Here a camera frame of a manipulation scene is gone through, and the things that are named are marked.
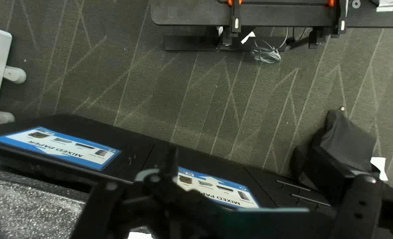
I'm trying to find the black bin door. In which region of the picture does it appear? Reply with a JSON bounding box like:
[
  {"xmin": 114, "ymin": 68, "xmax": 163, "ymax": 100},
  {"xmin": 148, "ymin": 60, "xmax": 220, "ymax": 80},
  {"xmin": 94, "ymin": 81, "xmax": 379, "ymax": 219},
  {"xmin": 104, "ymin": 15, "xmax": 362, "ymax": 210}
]
[{"xmin": 151, "ymin": 142, "xmax": 270, "ymax": 210}]

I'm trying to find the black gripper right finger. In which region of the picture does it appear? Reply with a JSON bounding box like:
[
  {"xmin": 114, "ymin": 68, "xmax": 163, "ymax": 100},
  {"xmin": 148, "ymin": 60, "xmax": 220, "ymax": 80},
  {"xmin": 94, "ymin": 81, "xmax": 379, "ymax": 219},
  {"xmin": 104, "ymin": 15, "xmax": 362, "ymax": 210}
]
[{"xmin": 331, "ymin": 173, "xmax": 393, "ymax": 239}]

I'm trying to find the blue label up arrow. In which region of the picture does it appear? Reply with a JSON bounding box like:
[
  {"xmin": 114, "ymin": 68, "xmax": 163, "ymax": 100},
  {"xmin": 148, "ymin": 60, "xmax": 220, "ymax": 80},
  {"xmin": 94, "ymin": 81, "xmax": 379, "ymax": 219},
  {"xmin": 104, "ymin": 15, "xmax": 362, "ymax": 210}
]
[{"xmin": 0, "ymin": 126, "xmax": 122, "ymax": 173}]

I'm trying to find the tangled cable bundle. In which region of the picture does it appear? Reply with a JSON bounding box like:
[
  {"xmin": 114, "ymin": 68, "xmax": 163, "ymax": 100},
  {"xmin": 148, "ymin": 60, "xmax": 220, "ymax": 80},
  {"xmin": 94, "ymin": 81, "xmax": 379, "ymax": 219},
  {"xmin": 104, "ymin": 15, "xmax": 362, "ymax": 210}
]
[{"xmin": 248, "ymin": 37, "xmax": 282, "ymax": 66}]

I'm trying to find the black camera stand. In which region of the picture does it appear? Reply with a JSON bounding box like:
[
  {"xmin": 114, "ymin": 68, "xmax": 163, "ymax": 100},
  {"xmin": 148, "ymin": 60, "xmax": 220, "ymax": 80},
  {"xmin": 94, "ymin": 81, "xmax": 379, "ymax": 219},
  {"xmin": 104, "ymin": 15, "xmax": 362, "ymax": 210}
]
[{"xmin": 148, "ymin": 0, "xmax": 393, "ymax": 53}]

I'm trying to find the silver drawer handle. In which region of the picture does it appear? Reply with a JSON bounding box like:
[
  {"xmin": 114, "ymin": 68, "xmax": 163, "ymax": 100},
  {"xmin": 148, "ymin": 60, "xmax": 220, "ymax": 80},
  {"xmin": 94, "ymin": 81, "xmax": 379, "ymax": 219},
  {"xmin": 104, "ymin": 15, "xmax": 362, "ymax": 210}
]
[
  {"xmin": 274, "ymin": 178, "xmax": 313, "ymax": 192},
  {"xmin": 289, "ymin": 192, "xmax": 331, "ymax": 208}
]

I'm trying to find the orange black clamp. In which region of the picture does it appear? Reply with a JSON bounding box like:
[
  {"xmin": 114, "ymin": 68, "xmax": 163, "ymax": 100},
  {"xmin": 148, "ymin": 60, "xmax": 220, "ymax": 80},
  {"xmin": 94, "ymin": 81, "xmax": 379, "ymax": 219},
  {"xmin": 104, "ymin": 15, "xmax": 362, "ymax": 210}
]
[
  {"xmin": 326, "ymin": 0, "xmax": 349, "ymax": 37},
  {"xmin": 225, "ymin": 0, "xmax": 245, "ymax": 36}
]

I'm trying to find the blue label down arrow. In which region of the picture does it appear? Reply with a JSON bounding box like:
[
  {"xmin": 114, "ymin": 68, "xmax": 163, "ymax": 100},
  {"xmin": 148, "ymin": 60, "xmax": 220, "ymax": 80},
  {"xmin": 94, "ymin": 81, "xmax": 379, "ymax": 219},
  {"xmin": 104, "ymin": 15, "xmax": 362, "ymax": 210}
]
[{"xmin": 174, "ymin": 166, "xmax": 260, "ymax": 210}]

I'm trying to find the black grey backpack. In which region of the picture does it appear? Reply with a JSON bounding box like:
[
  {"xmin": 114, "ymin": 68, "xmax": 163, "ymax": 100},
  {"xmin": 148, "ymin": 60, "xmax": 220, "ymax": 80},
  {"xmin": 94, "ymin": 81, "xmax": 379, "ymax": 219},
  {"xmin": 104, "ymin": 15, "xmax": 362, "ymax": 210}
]
[{"xmin": 290, "ymin": 109, "xmax": 379, "ymax": 204}]

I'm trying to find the black box blue label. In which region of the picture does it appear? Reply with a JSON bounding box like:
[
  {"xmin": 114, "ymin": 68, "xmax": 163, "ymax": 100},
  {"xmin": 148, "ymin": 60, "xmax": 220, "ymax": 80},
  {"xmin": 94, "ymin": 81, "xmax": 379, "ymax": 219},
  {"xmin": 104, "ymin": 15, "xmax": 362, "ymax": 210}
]
[{"xmin": 0, "ymin": 113, "xmax": 159, "ymax": 186}]

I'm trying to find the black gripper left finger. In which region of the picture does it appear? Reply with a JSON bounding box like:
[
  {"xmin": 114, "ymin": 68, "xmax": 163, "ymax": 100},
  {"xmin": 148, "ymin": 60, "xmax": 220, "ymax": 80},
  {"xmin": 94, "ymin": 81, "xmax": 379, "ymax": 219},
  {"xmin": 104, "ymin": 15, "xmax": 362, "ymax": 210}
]
[{"xmin": 69, "ymin": 167, "xmax": 184, "ymax": 239}]

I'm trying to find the white paper on floor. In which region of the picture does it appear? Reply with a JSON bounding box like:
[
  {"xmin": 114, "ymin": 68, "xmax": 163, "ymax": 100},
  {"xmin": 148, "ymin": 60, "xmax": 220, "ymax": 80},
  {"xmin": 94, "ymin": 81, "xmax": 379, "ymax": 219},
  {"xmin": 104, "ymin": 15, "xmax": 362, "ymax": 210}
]
[{"xmin": 369, "ymin": 155, "xmax": 389, "ymax": 182}]

